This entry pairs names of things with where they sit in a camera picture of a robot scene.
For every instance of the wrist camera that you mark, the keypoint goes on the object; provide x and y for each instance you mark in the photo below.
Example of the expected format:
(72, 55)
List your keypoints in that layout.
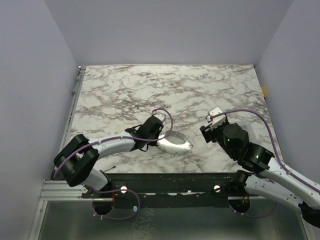
(159, 115)
(216, 116)

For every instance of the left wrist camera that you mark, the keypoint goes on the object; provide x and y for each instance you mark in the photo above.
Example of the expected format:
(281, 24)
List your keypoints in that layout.
(159, 115)

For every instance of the clear plastic box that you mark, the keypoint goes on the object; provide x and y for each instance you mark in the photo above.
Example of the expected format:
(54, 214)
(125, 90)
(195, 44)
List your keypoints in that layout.
(247, 127)

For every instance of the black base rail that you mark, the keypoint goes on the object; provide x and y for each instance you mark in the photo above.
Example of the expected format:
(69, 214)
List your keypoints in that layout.
(167, 190)

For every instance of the metal keyring with keys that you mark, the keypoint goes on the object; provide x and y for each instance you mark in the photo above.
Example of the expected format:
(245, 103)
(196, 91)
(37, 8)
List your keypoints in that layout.
(175, 143)

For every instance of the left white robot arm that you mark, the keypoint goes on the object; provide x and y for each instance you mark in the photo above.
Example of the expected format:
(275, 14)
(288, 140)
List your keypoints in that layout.
(82, 153)

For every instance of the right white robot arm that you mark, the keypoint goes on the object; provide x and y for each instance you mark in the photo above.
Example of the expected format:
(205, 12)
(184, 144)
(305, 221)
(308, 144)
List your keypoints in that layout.
(263, 174)

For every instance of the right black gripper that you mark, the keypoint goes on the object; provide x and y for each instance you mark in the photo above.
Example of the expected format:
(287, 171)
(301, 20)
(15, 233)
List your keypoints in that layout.
(206, 132)

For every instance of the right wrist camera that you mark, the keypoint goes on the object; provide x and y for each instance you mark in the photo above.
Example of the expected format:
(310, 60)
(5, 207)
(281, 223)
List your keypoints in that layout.
(216, 116)

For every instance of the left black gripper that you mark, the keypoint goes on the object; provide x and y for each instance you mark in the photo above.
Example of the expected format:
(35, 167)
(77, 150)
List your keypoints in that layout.
(153, 143)

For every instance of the aluminium extrusion rail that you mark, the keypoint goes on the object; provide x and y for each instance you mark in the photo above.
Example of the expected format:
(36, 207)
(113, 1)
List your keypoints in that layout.
(58, 190)

